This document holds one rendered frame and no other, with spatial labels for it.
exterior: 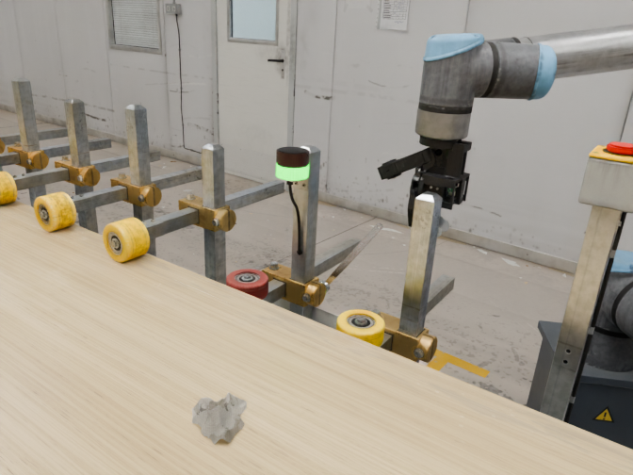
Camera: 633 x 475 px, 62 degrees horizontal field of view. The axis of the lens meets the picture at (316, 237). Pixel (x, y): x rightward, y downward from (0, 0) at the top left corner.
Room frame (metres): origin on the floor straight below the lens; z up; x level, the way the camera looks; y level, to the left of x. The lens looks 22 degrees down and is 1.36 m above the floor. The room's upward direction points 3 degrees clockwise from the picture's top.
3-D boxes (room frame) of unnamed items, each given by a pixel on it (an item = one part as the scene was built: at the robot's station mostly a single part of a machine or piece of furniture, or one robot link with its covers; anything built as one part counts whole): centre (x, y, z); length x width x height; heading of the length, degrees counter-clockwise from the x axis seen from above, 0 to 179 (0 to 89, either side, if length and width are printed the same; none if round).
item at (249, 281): (0.91, 0.13, 0.85); 0.08 x 0.08 x 0.11
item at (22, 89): (1.54, 0.86, 0.94); 0.04 x 0.04 x 0.48; 56
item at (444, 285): (0.93, -0.19, 0.82); 0.44 x 0.03 x 0.04; 146
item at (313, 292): (1.00, 0.04, 0.85); 0.14 x 0.06 x 0.05; 56
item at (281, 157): (0.95, 0.05, 1.13); 0.06 x 0.06 x 0.02
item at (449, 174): (0.93, -0.21, 1.13); 0.09 x 0.08 x 0.12; 56
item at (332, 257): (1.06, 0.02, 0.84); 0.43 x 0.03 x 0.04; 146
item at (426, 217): (0.85, -0.18, 0.87); 0.04 x 0.04 x 0.48; 56
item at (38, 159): (1.55, 0.88, 0.95); 0.14 x 0.06 x 0.05; 56
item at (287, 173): (0.95, 0.05, 1.11); 0.06 x 0.06 x 0.02
